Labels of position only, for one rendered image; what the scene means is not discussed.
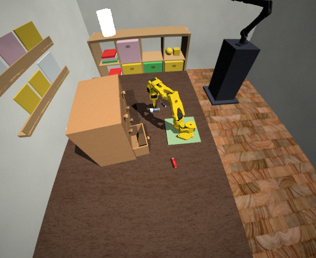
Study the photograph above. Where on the light brown wooden chest of drawers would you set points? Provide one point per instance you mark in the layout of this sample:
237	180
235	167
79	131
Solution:
94	124

